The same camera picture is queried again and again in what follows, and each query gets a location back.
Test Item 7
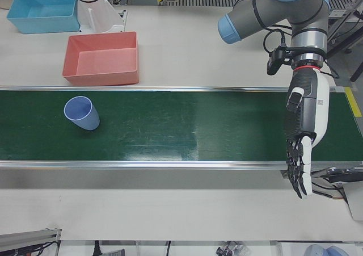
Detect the conveyor motor controller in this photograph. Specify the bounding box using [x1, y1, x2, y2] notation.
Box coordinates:
[320, 166, 363, 220]

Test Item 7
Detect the short aluminium profile rail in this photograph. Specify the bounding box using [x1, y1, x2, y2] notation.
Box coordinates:
[0, 228, 62, 256]

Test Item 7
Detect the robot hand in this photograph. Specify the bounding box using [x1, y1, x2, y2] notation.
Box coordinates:
[283, 68, 331, 201]

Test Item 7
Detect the green conveyor belt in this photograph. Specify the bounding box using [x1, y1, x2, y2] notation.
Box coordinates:
[0, 85, 363, 171]

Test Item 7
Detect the bag of black screws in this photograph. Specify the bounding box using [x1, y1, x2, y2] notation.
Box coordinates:
[216, 243, 252, 256]

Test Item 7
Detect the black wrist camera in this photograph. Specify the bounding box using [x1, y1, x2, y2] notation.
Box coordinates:
[266, 47, 293, 75]

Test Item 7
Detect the white pedestal column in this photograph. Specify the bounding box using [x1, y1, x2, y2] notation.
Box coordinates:
[70, 0, 127, 34]

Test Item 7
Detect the pink plastic box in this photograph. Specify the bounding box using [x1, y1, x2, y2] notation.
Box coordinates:
[62, 31, 140, 86]

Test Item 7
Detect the pale blue plastic cup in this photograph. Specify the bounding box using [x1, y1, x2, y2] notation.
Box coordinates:
[305, 244, 327, 256]

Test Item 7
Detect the aluminium workcell frame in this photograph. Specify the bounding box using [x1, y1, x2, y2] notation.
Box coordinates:
[326, 0, 363, 83]

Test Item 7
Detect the light blue plastic box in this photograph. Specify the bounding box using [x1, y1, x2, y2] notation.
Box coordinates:
[6, 0, 81, 35]

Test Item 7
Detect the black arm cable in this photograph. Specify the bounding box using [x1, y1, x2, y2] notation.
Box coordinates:
[262, 25, 293, 56]

